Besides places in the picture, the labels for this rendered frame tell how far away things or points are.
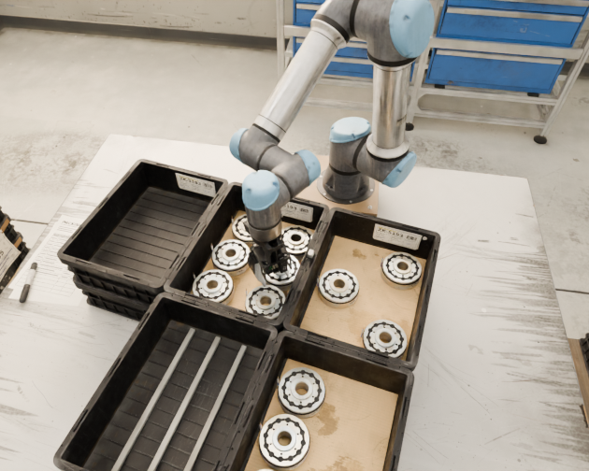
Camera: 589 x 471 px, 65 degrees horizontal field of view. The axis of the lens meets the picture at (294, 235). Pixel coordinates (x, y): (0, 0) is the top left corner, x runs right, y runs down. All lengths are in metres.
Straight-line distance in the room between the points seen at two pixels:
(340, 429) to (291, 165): 0.57
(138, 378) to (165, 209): 0.53
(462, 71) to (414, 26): 1.97
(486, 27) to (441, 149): 0.71
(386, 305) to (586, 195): 2.06
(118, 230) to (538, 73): 2.46
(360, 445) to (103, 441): 0.53
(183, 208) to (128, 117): 1.98
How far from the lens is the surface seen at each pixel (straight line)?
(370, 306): 1.21
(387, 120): 1.21
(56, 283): 1.55
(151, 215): 1.45
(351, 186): 1.46
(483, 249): 1.59
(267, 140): 1.07
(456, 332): 1.38
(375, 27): 1.07
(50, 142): 3.34
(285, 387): 1.07
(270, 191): 0.92
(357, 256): 1.30
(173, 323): 1.20
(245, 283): 1.24
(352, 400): 1.09
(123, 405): 1.14
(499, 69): 3.05
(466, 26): 2.90
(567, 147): 3.42
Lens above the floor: 1.84
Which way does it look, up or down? 49 degrees down
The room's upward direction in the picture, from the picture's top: 1 degrees clockwise
